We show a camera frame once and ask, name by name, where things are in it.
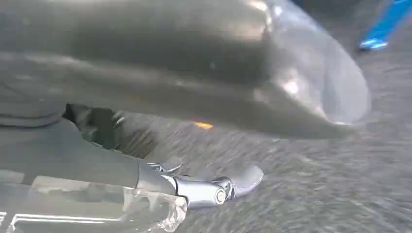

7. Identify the intact yellow tape square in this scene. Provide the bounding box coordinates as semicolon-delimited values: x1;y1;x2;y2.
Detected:
193;121;214;131

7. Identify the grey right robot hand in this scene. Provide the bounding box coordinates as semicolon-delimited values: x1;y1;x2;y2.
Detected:
0;0;371;233

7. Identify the blue glossy object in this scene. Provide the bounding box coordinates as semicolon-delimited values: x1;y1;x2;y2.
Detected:
358;0;412;52

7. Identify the black robot right foot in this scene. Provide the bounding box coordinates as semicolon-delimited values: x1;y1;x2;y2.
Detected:
63;102;157;159

